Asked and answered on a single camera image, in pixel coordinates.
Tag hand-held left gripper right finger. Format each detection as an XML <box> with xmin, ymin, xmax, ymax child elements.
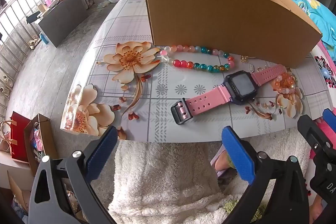
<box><xmin>221</xmin><ymin>126</ymin><xmax>310</xmax><ymax>224</ymax></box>

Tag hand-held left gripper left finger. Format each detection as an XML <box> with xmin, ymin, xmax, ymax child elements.
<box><xmin>28</xmin><ymin>126</ymin><xmax>118</xmax><ymax>224</ymax></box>

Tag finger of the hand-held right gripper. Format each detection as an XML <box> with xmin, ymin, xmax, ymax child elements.
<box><xmin>322</xmin><ymin>108</ymin><xmax>336</xmax><ymax>136</ymax></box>
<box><xmin>297</xmin><ymin>114</ymin><xmax>336</xmax><ymax>156</ymax></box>

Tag orange bead bracelet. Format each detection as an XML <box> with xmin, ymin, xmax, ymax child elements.
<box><xmin>272</xmin><ymin>73</ymin><xmax>298</xmax><ymax>92</ymax></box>

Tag pink strap smart watch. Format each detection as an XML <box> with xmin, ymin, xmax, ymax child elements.
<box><xmin>171</xmin><ymin>63</ymin><xmax>288</xmax><ymax>125</ymax></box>

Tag multicolour glass bead bracelet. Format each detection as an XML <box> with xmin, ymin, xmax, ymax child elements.
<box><xmin>160</xmin><ymin>44</ymin><xmax>235</xmax><ymax>73</ymax></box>

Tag brown cardboard box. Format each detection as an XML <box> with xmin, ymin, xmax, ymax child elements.
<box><xmin>142</xmin><ymin>0</ymin><xmax>323</xmax><ymax>69</ymax></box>

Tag small open cardboard box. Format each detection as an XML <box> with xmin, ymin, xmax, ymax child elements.
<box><xmin>24</xmin><ymin>113</ymin><xmax>59</xmax><ymax>177</ymax></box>

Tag red gift bag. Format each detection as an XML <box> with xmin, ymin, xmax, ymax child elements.
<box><xmin>9</xmin><ymin>112</ymin><xmax>32</xmax><ymax>163</ymax></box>

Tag small brown carton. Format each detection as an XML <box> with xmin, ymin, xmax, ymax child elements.
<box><xmin>7</xmin><ymin>170</ymin><xmax>29</xmax><ymax>214</ymax></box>

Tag teal flowered blanket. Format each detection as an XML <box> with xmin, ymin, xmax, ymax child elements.
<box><xmin>291</xmin><ymin>0</ymin><xmax>336</xmax><ymax>62</ymax></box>

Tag beige sandals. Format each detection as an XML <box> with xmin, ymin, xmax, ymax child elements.
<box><xmin>28</xmin><ymin>35</ymin><xmax>40</xmax><ymax>50</ymax></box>

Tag grey cabinet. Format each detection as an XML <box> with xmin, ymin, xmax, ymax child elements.
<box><xmin>37</xmin><ymin>0</ymin><xmax>90</xmax><ymax>47</ymax></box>

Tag metal railing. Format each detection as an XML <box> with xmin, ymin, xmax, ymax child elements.
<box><xmin>0</xmin><ymin>0</ymin><xmax>71</xmax><ymax>119</ymax></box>

